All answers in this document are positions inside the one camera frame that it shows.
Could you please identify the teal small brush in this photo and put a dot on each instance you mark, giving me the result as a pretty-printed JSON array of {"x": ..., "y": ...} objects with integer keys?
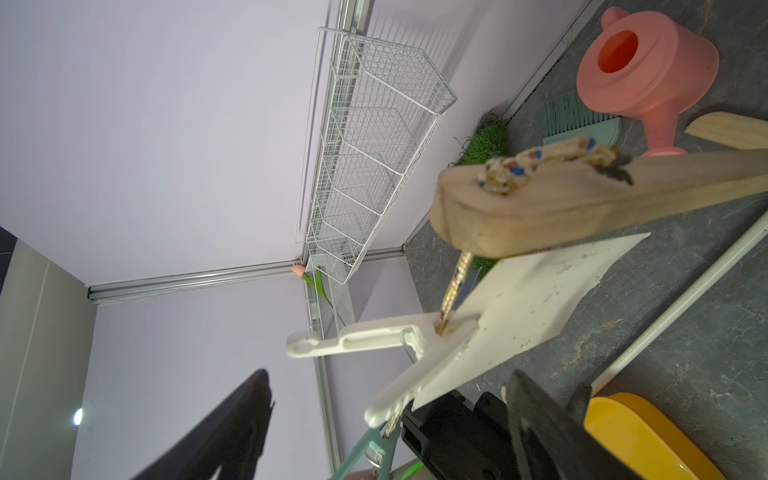
[{"x": 566, "y": 117}]

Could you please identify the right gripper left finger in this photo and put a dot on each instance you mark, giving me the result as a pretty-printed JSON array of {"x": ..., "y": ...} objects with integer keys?
[{"x": 227, "y": 443}]

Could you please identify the teal clothespin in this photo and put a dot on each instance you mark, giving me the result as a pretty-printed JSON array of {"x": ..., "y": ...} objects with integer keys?
[{"x": 377, "y": 446}]

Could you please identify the green artificial grass patch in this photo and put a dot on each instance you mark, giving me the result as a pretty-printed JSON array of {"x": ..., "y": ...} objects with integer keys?
[{"x": 488, "y": 140}]

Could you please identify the small white mesh basket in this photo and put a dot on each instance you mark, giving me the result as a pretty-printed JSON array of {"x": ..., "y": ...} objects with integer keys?
[{"x": 327, "y": 300}]

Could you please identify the yellow plastic tray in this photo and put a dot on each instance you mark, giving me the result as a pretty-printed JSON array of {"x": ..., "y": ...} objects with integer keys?
[{"x": 644, "y": 439}]

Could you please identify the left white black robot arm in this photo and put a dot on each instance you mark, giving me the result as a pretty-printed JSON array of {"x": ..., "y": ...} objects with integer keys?
[{"x": 457, "y": 439}]

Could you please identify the pink watering can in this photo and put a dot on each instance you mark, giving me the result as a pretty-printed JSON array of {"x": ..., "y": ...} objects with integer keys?
[{"x": 647, "y": 67}]

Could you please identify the long white wire basket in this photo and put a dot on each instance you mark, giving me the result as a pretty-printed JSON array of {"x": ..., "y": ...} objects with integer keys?
[{"x": 383, "y": 102}]

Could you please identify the pink artificial tulip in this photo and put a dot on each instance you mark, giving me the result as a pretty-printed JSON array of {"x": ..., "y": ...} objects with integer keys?
[{"x": 312, "y": 282}]

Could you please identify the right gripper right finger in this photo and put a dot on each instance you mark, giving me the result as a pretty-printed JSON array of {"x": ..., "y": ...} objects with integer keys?
[{"x": 550, "y": 441}]

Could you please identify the white clothespin end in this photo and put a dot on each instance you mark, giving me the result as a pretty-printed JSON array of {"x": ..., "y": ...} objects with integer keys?
[{"x": 400, "y": 360}]

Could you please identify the wooden clothesline stand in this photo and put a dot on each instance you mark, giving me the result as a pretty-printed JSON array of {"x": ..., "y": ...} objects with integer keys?
[{"x": 569, "y": 194}]

